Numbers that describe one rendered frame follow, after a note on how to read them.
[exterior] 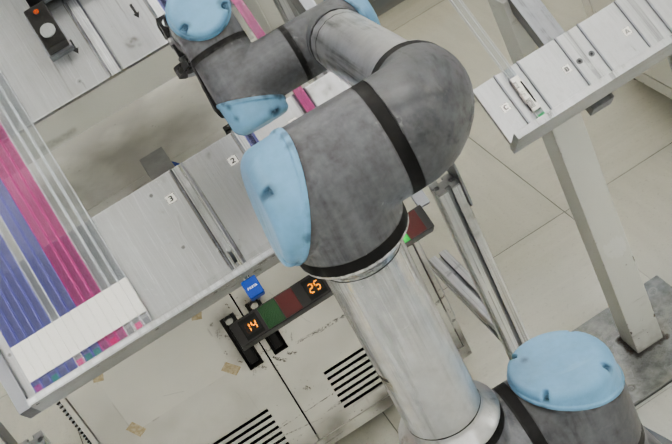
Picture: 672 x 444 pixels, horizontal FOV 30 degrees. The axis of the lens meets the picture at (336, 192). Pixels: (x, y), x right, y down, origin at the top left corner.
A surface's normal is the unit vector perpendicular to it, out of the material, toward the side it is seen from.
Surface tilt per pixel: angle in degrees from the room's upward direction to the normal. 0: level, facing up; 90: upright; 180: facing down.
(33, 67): 44
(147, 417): 90
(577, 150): 90
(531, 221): 0
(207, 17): 58
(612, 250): 90
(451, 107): 75
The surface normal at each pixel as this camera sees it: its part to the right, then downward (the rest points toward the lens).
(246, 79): 0.09, -0.04
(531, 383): -0.29, -0.81
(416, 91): 0.21, -0.54
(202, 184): -0.03, -0.26
